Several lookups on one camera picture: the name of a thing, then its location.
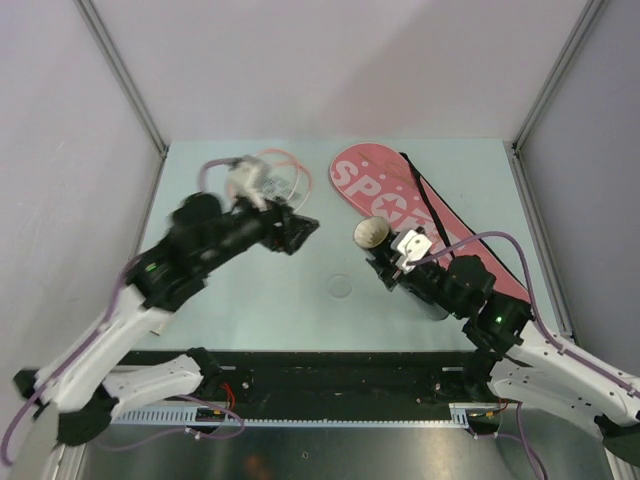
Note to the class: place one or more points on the black shuttlecock tube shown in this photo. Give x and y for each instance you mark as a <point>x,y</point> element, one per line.
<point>374,235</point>

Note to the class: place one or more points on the clear tube lid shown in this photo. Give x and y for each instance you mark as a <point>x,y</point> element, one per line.
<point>339,286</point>

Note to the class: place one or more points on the right aluminium frame post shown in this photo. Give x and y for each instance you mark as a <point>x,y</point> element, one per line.
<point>575,42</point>

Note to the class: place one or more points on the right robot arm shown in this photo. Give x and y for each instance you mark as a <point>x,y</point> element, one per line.
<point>520,358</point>

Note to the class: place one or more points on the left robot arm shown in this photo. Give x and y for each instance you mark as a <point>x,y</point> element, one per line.
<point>81,385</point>

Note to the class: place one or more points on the pink racket bag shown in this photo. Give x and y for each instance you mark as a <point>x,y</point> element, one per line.
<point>465,183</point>

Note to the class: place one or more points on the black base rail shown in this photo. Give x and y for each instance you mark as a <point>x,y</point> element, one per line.
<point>315,377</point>

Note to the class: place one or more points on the pink badminton racket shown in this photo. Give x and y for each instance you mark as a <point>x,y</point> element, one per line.
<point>280,170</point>

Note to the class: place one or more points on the left aluminium frame post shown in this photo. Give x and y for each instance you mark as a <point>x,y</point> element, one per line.
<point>113,57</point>

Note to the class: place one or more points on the white slotted cable duct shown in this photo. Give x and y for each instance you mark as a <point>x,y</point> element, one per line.
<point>339,411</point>

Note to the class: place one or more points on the aluminium frame post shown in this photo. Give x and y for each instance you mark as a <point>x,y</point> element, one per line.
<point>113,57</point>
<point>575,42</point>

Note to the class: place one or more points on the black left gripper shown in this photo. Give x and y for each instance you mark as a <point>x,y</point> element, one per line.
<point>293,233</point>

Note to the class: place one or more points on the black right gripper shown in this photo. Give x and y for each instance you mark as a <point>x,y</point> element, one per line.
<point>388,277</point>

